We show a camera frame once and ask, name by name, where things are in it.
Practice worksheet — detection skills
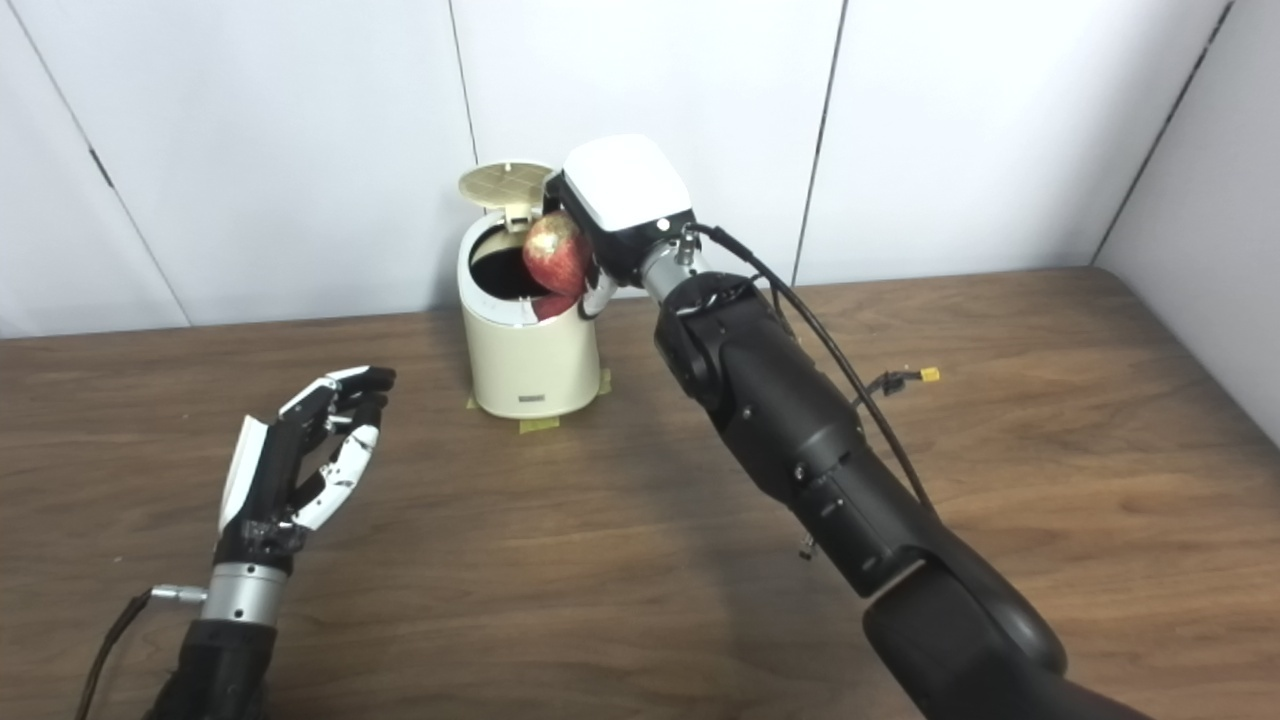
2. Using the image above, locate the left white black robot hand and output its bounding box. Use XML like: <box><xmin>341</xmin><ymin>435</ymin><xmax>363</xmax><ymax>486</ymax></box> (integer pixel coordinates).
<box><xmin>213</xmin><ymin>366</ymin><xmax>397</xmax><ymax>576</ymax></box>

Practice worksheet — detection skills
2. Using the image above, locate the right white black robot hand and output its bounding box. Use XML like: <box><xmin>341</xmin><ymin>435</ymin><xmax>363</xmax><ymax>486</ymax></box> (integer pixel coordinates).
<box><xmin>545</xmin><ymin>134</ymin><xmax>698</xmax><ymax>321</ymax></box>

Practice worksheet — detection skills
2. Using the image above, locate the red apple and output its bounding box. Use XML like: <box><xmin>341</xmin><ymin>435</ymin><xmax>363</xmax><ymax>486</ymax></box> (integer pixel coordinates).
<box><xmin>522</xmin><ymin>211</ymin><xmax>595</xmax><ymax>299</ymax></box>

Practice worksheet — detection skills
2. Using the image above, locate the cream round bin lid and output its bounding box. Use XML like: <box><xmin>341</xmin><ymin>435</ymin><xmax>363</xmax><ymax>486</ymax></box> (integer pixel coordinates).
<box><xmin>458</xmin><ymin>162</ymin><xmax>556</xmax><ymax>233</ymax></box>

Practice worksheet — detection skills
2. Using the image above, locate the cream-colored bin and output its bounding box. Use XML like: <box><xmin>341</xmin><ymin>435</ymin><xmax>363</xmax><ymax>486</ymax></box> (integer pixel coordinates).
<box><xmin>457</xmin><ymin>213</ymin><xmax>603</xmax><ymax>419</ymax></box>

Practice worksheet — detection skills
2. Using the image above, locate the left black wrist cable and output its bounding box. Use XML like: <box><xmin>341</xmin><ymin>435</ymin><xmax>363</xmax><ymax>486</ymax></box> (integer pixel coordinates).
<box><xmin>75</xmin><ymin>585</ymin><xmax>209</xmax><ymax>720</ymax></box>

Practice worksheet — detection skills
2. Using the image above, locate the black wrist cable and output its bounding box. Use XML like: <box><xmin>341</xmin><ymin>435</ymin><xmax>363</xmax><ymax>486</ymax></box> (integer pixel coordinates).
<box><xmin>685</xmin><ymin>224</ymin><xmax>941</xmax><ymax>521</ymax></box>
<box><xmin>75</xmin><ymin>585</ymin><xmax>209</xmax><ymax>720</ymax></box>

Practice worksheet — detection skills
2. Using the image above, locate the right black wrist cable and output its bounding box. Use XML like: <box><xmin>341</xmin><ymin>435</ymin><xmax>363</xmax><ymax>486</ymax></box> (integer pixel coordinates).
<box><xmin>685</xmin><ymin>224</ymin><xmax>941</xmax><ymax>521</ymax></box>

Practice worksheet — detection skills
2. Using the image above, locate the thin cable with yellow plug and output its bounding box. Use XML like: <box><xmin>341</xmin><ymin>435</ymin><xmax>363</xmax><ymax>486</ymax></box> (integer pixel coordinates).
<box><xmin>855</xmin><ymin>367</ymin><xmax>941</xmax><ymax>406</ymax></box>

